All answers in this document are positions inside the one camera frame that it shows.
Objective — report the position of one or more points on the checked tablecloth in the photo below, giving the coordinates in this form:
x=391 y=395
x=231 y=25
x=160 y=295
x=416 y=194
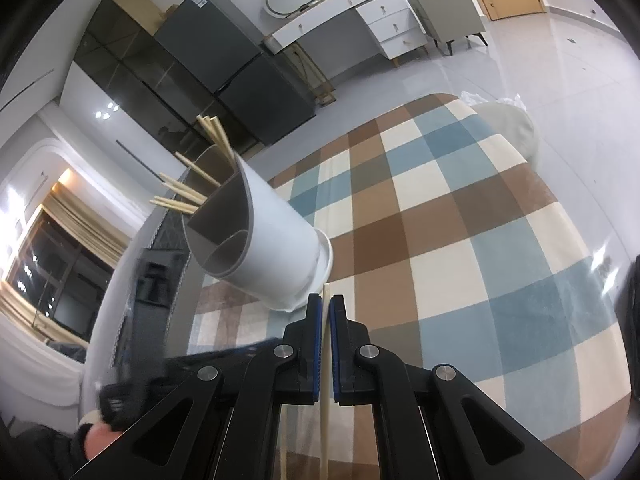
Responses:
x=450 y=260

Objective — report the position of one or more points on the dark glass cabinet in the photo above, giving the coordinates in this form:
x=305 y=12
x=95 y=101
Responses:
x=130 y=55

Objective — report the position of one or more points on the dark window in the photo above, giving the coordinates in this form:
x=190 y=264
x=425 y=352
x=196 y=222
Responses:
x=65 y=285

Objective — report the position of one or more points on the dark grey fridge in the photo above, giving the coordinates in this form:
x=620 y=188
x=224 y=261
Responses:
x=240 y=75

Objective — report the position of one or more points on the person's left forearm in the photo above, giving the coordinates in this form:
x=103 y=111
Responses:
x=40 y=452

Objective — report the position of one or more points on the white plastic bag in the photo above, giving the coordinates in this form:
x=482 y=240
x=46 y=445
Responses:
x=472 y=99

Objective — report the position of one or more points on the beige curtain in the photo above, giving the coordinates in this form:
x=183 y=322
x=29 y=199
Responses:
x=90 y=230

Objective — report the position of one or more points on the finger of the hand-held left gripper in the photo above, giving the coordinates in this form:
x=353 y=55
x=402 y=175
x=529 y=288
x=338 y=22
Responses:
x=235 y=350

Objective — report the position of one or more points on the white sheer curtain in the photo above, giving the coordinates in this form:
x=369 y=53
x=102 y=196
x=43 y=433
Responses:
x=35 y=360

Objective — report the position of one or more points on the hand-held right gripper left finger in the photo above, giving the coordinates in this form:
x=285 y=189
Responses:
x=315 y=360

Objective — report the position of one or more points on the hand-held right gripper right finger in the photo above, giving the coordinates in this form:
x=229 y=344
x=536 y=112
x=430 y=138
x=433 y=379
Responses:
x=336 y=360

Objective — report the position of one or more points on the single wooden chopstick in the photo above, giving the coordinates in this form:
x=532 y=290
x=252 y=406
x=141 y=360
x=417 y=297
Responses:
x=325 y=435

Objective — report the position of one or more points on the white grey utensil holder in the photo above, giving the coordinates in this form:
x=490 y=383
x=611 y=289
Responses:
x=280 y=240

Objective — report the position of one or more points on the white vanity desk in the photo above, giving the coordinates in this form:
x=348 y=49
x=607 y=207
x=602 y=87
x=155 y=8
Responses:
x=390 y=20

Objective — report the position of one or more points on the grey nightstand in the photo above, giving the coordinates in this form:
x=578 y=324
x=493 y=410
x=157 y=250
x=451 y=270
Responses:
x=445 y=10

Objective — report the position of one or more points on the bundle of wooden chopsticks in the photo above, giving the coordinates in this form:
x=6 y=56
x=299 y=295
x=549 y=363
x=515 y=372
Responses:
x=218 y=137

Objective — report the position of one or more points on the dark object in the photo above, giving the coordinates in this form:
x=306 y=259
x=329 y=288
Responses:
x=631 y=310

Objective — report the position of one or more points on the person's left hand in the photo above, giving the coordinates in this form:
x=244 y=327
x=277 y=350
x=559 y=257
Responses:
x=100 y=440

